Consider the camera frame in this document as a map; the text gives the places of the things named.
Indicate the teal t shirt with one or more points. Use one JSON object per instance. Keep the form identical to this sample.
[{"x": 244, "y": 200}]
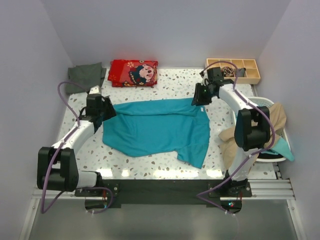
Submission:
[
  {"x": 145, "y": 128},
  {"x": 283, "y": 148}
]

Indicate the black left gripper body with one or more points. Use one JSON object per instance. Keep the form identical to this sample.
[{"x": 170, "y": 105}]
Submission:
[{"x": 107, "y": 111}]

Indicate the wooden compartment box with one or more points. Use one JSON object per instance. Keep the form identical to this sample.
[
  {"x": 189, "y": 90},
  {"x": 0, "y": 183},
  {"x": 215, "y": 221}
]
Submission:
[{"x": 252, "y": 74}]

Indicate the grey rolled sock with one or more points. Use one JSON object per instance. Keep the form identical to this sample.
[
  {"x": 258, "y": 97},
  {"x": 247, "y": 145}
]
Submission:
[{"x": 240, "y": 72}]

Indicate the folded grey t shirt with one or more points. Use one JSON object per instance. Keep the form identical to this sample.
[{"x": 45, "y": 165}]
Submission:
[{"x": 85, "y": 77}]

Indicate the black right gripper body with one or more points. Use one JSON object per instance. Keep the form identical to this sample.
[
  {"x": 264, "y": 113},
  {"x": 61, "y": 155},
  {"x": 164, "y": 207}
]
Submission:
[{"x": 203, "y": 94}]

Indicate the patterned rolled sock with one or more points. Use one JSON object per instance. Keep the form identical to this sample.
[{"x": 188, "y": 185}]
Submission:
[{"x": 228, "y": 72}]

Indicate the red cartoon folded cloth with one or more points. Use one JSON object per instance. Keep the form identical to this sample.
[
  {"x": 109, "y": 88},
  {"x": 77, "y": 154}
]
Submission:
[{"x": 133, "y": 73}]

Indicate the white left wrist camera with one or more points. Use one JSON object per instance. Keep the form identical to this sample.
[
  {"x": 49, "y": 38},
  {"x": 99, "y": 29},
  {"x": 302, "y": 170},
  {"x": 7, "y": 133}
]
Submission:
[{"x": 95, "y": 90}]

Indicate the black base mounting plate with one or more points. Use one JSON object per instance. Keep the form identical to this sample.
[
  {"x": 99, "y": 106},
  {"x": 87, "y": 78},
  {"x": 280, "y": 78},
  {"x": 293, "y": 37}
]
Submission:
[{"x": 213, "y": 193}]

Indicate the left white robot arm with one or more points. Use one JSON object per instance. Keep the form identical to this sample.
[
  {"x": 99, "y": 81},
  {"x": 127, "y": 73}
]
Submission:
[{"x": 57, "y": 168}]

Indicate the aluminium frame rail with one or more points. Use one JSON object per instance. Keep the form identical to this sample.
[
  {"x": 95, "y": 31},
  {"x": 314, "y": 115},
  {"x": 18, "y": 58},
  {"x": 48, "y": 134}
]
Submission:
[{"x": 267, "y": 189}]

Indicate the beige t shirt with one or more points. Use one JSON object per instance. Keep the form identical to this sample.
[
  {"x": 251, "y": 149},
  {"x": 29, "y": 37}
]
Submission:
[{"x": 229, "y": 147}]

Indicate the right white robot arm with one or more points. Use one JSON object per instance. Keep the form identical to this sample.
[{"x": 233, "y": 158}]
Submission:
[{"x": 253, "y": 128}]

